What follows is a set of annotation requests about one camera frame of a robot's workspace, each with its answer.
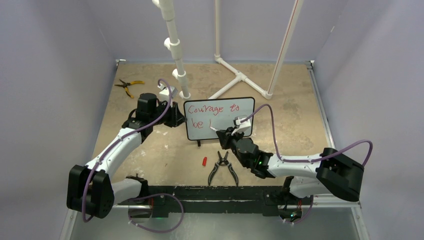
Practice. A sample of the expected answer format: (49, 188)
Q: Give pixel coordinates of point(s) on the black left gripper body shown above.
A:
(168, 119)

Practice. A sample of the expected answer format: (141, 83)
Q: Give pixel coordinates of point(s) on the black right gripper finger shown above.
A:
(226, 132)
(223, 141)

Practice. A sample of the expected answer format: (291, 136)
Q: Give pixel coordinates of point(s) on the black framed whiteboard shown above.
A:
(218, 113)

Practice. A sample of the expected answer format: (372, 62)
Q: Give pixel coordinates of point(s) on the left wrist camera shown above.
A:
(166, 92)

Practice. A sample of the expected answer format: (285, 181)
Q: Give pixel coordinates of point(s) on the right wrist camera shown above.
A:
(241, 124)

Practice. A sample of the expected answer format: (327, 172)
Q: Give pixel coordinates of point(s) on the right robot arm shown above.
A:
(328, 172)

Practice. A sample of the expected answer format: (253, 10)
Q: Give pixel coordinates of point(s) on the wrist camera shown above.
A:
(166, 92)
(241, 124)

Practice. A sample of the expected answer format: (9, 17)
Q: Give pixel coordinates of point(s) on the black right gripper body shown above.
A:
(233, 139)

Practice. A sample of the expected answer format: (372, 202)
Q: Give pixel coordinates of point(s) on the white PVC pipe frame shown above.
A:
(173, 44)

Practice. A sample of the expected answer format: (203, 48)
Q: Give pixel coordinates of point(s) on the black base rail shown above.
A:
(264, 200)

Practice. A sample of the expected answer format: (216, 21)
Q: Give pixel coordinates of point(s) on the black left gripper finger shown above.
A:
(176, 114)
(177, 121)

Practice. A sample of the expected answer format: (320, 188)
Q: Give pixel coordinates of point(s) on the red marker cap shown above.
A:
(204, 161)

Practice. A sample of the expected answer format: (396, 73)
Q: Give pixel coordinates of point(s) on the metal corner bracket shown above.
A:
(119, 61)

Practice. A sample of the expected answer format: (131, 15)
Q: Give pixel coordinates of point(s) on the yellow handled needle-nose pliers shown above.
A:
(126, 85)

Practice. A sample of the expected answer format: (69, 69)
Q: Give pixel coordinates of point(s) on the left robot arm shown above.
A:
(90, 190)

